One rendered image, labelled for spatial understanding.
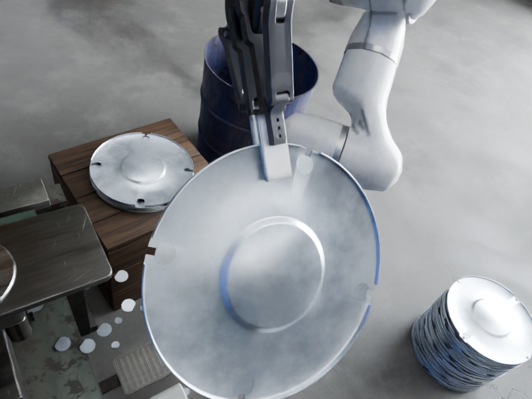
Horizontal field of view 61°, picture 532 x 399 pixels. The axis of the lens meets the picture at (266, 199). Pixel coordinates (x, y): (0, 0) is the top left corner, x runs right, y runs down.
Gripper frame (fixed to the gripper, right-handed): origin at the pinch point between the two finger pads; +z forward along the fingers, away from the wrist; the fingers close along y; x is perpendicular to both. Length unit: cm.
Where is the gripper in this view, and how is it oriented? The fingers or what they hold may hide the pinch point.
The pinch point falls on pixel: (270, 146)
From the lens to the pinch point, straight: 47.6
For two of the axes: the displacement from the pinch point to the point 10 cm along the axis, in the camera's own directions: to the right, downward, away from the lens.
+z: 1.5, 9.7, 1.7
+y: 4.5, 0.9, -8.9
